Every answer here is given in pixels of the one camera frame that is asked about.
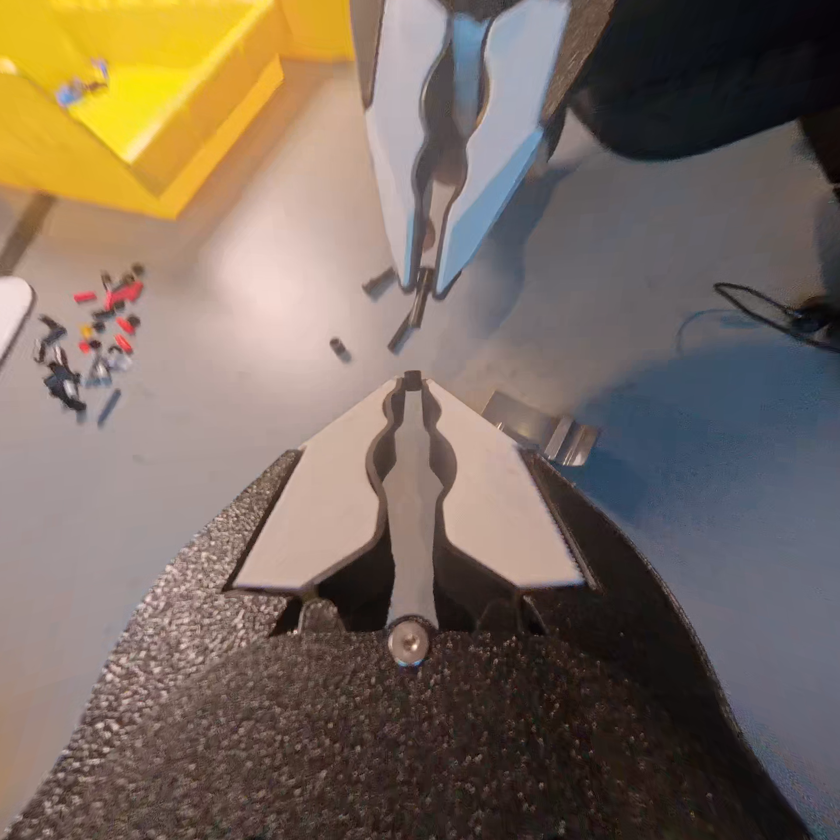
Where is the black toy axle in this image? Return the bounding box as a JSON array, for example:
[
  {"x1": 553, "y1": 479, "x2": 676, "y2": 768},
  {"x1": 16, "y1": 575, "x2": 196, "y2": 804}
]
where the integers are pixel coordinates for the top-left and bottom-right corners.
[{"x1": 387, "y1": 266, "x2": 435, "y2": 357}]

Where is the person's black jacket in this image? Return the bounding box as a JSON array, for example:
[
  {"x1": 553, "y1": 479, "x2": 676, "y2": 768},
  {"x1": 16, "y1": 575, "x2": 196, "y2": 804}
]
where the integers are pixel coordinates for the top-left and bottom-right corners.
[{"x1": 797, "y1": 115, "x2": 840, "y2": 303}]

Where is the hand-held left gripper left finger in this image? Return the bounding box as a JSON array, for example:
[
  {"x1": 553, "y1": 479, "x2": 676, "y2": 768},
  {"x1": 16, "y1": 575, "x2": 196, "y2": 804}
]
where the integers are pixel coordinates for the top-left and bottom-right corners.
[{"x1": 231, "y1": 379, "x2": 404, "y2": 632}]

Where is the person's right forearm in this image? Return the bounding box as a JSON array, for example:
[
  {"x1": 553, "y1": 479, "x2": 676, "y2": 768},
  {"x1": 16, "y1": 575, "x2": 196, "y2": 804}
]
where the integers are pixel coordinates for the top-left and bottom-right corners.
[{"x1": 571, "y1": 0, "x2": 840, "y2": 163}]

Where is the thin black cord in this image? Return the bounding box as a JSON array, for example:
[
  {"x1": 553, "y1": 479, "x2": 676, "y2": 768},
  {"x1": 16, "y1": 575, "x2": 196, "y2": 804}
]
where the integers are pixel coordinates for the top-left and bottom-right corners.
[{"x1": 712, "y1": 281, "x2": 840, "y2": 355}]

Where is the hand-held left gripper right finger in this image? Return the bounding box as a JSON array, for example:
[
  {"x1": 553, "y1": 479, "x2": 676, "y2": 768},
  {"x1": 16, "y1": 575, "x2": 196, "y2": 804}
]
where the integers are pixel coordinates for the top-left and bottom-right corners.
[{"x1": 422, "y1": 379, "x2": 586, "y2": 630}]

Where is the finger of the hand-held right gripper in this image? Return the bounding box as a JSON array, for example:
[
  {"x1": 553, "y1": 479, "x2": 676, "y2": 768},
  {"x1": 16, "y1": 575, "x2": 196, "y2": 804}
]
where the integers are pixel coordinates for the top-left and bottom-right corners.
[
  {"x1": 435, "y1": 0, "x2": 572, "y2": 301},
  {"x1": 364, "y1": 0, "x2": 454, "y2": 293}
]

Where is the yellow plastic bin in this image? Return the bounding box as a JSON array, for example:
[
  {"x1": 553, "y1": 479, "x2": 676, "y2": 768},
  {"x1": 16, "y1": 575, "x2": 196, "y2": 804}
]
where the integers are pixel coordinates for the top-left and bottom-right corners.
[{"x1": 0, "y1": 0, "x2": 357, "y2": 221}]

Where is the pile of small toy parts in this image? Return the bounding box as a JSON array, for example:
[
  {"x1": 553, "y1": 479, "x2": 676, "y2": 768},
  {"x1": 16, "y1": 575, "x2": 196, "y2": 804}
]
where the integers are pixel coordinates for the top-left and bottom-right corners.
[{"x1": 33, "y1": 261, "x2": 147, "y2": 429}]

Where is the grey desk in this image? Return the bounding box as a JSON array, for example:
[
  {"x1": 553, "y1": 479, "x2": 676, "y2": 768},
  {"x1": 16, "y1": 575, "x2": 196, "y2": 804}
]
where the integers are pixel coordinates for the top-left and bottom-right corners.
[{"x1": 0, "y1": 59, "x2": 840, "y2": 834}]

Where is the silver toy scoop part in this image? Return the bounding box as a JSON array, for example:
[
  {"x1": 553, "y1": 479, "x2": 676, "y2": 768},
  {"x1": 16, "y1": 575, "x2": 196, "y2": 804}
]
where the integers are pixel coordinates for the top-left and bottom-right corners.
[{"x1": 482, "y1": 390, "x2": 602, "y2": 468}]

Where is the white folding stand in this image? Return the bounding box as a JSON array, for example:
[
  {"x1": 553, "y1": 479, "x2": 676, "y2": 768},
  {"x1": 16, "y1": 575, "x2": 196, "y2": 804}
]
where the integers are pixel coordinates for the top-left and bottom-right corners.
[{"x1": 0, "y1": 276, "x2": 36, "y2": 367}]

